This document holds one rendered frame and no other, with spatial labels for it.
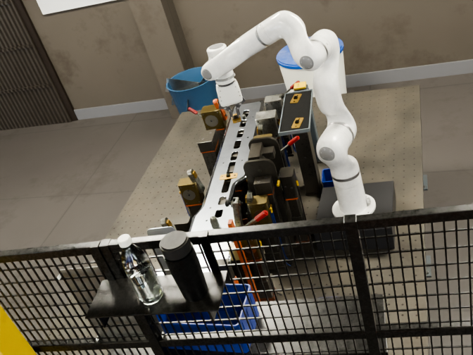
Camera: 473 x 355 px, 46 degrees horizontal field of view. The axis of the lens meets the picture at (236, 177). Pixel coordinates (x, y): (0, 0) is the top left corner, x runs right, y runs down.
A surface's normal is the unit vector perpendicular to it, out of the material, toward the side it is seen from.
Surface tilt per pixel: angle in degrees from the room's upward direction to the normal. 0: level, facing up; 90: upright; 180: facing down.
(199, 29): 90
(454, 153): 0
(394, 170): 0
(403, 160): 0
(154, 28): 90
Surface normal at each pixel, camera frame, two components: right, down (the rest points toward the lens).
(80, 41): -0.24, 0.60
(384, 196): -0.29, -0.81
